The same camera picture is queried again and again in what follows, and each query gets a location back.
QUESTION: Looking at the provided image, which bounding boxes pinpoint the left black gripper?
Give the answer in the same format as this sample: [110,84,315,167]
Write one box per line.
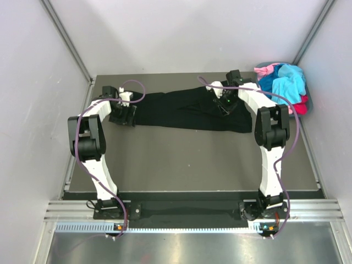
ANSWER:
[109,102,136,128]

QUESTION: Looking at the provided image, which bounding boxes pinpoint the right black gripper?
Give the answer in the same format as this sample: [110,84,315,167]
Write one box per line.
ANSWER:
[213,91,239,116]

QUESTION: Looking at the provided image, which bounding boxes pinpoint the black t shirt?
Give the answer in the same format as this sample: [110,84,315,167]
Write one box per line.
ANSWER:
[135,86,252,134]

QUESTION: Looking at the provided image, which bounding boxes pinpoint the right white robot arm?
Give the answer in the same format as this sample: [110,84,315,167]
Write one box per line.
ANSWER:
[206,70,290,221]

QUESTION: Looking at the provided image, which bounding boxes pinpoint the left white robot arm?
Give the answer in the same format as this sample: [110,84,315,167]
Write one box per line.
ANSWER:
[68,86,136,219]

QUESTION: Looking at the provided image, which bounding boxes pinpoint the dark blue t shirt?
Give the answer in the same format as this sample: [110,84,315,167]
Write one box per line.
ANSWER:
[258,70,278,93]

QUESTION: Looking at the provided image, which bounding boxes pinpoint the pink t shirt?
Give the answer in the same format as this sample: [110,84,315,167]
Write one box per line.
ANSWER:
[254,63,279,81]

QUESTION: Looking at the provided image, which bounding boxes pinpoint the light cyan t shirt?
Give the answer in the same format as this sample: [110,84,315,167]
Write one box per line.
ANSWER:
[272,64,306,105]

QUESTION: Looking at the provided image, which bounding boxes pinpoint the blue-grey laundry basket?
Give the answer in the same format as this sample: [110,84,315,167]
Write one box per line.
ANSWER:
[255,62,313,116]

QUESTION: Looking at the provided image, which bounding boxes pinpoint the red t shirt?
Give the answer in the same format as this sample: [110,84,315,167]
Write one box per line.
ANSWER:
[293,95,309,115]

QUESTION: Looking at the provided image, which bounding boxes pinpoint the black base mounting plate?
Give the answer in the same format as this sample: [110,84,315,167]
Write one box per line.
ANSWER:
[94,200,289,221]

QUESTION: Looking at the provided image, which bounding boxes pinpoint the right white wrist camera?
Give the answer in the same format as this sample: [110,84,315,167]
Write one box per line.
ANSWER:
[206,81,223,99]

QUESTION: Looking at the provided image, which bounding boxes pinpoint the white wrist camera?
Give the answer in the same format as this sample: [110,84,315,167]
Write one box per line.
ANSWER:
[118,87,133,107]
[206,81,223,99]

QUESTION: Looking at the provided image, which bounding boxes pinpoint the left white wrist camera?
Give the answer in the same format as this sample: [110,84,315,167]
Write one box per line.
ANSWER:
[118,87,133,107]

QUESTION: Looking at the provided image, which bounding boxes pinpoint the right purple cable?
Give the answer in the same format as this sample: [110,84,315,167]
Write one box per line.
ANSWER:
[197,75,301,239]

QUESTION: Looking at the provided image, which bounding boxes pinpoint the purple cable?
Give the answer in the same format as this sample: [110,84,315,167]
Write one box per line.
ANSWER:
[197,75,301,239]
[74,79,146,239]

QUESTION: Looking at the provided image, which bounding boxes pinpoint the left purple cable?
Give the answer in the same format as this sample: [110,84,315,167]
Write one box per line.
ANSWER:
[74,79,146,239]

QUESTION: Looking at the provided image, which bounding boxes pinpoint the left aluminium corner post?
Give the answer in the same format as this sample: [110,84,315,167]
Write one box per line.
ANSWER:
[39,0,93,83]

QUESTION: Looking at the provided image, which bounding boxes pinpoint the aluminium corner post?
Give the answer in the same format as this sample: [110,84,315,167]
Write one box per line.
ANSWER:
[39,0,93,83]
[292,0,336,65]

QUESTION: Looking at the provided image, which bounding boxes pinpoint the grey slotted cable duct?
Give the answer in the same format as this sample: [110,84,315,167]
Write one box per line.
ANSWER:
[54,221,273,235]

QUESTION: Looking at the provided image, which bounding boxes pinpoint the right aluminium corner post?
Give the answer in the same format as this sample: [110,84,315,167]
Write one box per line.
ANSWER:
[292,0,336,65]

